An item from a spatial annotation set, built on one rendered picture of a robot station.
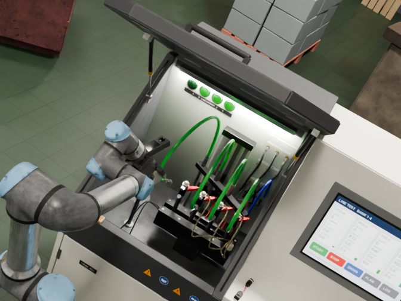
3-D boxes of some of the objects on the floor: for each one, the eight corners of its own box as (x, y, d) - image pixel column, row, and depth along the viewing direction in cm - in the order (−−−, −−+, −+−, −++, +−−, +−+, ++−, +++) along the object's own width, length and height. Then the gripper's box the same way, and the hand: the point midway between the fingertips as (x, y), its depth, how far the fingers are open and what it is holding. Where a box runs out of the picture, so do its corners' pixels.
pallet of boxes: (262, 17, 688) (304, -73, 623) (315, 49, 670) (364, -40, 606) (217, 39, 601) (260, -63, 537) (277, 77, 583) (328, -23, 519)
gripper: (116, 155, 201) (142, 183, 218) (133, 169, 195) (160, 197, 212) (133, 137, 202) (158, 165, 219) (151, 151, 196) (175, 179, 213)
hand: (162, 174), depth 215 cm, fingers closed
